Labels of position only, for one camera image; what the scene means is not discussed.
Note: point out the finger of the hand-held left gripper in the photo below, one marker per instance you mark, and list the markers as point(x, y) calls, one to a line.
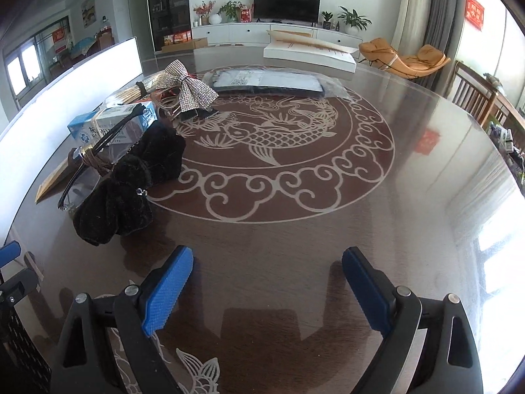
point(10, 252)
point(20, 283)

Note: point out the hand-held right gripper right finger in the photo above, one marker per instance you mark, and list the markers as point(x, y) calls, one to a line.
point(365, 291)

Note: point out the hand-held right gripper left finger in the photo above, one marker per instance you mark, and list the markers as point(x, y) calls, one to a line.
point(168, 291)

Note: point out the black perforated basket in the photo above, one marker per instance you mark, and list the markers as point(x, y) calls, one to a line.
point(20, 353)

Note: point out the tan wooden board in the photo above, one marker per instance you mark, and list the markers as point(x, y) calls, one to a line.
point(51, 182)

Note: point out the black velvet bow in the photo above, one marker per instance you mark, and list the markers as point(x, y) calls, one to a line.
point(135, 188)

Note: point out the thin black headband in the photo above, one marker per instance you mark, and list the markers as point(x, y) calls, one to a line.
point(107, 136)

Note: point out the blue and white milk carton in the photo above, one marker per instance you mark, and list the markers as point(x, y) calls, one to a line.
point(119, 121)

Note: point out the long white panel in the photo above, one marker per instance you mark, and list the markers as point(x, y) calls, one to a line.
point(82, 74)

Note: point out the cotton swab pack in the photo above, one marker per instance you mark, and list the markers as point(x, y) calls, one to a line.
point(127, 92)

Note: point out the silver rhinestone bow hair clip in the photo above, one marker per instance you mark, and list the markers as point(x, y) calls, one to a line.
point(197, 92)

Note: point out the red door sign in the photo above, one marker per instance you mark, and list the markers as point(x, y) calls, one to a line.
point(60, 39)

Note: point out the blue cloth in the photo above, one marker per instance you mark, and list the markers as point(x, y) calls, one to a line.
point(85, 45)

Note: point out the wooden chair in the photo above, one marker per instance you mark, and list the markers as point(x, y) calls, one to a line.
point(467, 90)

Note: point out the black package in clear bag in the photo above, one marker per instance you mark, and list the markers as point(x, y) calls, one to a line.
point(266, 84)

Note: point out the white flat box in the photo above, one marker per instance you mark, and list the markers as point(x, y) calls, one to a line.
point(303, 60)

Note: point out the orange lounge chair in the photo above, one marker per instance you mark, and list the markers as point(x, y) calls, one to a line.
point(426, 59)

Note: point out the water bottle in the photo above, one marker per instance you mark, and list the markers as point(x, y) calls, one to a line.
point(105, 24)

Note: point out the cardboard box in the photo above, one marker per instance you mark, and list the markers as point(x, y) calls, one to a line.
point(192, 44)

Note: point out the orange boxes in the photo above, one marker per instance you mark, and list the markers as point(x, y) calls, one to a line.
point(178, 37)

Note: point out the white television cabinet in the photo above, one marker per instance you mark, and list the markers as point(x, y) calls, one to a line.
point(229, 33)

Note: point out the large green potted plant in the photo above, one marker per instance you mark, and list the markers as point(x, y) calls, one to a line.
point(352, 18)

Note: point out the small potted plant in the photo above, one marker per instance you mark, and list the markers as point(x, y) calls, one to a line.
point(327, 19)

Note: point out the white round vase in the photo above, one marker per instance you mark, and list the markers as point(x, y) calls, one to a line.
point(215, 19)

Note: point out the red flowers in vase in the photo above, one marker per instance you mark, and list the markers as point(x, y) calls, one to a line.
point(204, 12)

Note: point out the grey curtain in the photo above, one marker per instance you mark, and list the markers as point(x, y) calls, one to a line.
point(447, 16)

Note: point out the white covered standing air conditioner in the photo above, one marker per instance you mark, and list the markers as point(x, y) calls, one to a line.
point(412, 8)

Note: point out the leafy potted plant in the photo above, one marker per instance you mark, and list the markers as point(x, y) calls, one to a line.
point(229, 10)

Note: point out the red gift box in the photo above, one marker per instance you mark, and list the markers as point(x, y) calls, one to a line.
point(246, 14)

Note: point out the black display cabinet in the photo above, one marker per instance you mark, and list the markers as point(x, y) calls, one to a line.
point(168, 0)

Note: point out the black television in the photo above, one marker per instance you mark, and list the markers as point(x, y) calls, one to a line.
point(287, 4)

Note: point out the framed wall picture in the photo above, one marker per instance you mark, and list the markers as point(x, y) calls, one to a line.
point(88, 11)

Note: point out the red wall decoration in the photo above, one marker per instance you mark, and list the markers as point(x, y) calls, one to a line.
point(475, 12)

